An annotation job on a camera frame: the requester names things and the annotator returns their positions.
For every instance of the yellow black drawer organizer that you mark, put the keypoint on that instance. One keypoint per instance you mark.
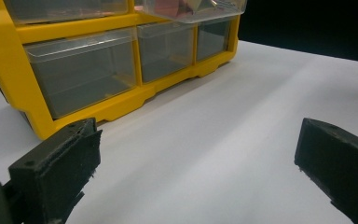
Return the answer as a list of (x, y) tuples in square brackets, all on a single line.
[(121, 105)]

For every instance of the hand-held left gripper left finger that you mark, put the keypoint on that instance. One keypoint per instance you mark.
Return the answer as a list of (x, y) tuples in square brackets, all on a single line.
[(52, 174)]

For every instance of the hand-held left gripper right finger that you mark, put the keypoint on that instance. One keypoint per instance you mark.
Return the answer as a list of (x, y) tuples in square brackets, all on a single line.
[(338, 161)]

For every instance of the single clear plastic drawer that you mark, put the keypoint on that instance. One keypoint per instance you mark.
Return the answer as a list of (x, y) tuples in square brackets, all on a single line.
[(230, 11)]

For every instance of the set of clear organizer drawers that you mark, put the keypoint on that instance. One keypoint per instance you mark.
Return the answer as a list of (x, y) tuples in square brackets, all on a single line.
[(80, 71)]

